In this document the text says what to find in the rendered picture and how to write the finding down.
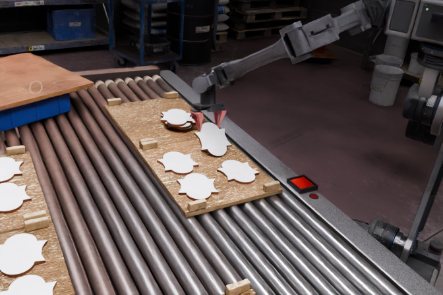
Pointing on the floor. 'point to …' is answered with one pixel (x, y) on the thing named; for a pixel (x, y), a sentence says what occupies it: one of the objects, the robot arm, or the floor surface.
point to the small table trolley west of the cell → (122, 55)
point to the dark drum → (192, 23)
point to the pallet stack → (260, 1)
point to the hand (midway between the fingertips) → (208, 128)
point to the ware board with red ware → (321, 55)
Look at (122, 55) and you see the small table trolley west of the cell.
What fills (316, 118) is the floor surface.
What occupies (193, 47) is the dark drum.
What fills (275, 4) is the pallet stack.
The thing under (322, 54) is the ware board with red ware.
